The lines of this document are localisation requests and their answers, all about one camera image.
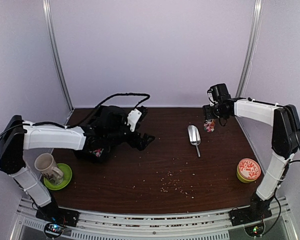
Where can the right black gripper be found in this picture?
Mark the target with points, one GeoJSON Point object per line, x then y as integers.
{"type": "Point", "coordinates": [208, 113]}

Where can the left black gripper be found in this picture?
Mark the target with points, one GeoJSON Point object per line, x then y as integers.
{"type": "Point", "coordinates": [142, 143]}

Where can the clear plastic jar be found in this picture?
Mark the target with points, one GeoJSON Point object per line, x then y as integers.
{"type": "Point", "coordinates": [209, 125]}

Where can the metal scoop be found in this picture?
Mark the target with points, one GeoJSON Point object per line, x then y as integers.
{"type": "Point", "coordinates": [194, 137]}

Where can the black three-compartment candy bin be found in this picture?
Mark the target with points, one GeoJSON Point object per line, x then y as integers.
{"type": "Point", "coordinates": [97, 152]}

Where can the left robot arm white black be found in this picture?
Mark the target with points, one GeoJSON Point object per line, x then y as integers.
{"type": "Point", "coordinates": [21, 135]}

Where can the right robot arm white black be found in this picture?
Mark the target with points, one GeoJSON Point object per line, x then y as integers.
{"type": "Point", "coordinates": [273, 131]}

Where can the green tin orange patterned lid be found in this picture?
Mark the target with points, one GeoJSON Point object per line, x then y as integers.
{"type": "Point", "coordinates": [248, 170]}

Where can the green saucer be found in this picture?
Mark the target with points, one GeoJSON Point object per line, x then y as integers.
{"type": "Point", "coordinates": [67, 177]}

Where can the beige ceramic mug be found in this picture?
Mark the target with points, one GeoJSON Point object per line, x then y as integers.
{"type": "Point", "coordinates": [47, 166]}

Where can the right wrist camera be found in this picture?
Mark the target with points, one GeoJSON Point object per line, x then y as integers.
{"type": "Point", "coordinates": [210, 97]}

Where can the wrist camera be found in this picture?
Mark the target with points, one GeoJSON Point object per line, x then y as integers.
{"type": "Point", "coordinates": [135, 116]}
{"type": "Point", "coordinates": [210, 97]}

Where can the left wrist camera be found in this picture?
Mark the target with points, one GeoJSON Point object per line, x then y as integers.
{"type": "Point", "coordinates": [135, 116]}

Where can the right aluminium frame post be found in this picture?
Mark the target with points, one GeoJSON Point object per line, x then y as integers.
{"type": "Point", "coordinates": [251, 48]}

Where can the aluminium frame post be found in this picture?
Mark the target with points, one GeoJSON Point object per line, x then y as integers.
{"type": "Point", "coordinates": [46, 4]}
{"type": "Point", "coordinates": [251, 48]}

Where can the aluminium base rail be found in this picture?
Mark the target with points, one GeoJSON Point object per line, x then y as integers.
{"type": "Point", "coordinates": [206, 225]}

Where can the left aluminium frame post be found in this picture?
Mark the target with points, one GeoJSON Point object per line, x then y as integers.
{"type": "Point", "coordinates": [46, 4]}

